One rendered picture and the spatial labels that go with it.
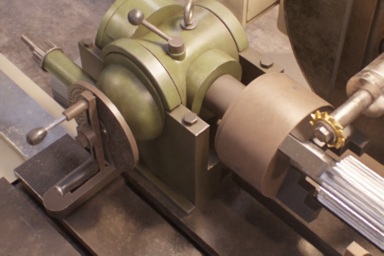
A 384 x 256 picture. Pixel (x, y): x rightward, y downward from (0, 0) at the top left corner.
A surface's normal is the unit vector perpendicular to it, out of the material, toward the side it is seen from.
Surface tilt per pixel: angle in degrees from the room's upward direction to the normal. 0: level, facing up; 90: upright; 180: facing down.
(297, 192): 65
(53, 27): 0
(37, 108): 0
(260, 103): 17
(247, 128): 47
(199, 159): 90
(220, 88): 26
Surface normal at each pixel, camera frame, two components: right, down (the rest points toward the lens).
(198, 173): 0.70, 0.55
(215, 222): 0.00, -0.65
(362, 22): -0.72, 0.53
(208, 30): 0.25, -0.42
